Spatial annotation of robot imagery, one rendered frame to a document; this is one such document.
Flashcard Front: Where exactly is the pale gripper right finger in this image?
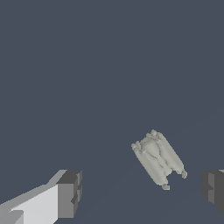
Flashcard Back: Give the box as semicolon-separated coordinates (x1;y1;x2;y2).
199;169;224;216

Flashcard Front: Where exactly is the pale grey ridged object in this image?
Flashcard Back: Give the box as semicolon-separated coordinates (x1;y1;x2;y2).
130;129;188;191

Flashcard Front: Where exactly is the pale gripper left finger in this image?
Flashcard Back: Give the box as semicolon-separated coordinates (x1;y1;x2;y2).
0;169;83;224

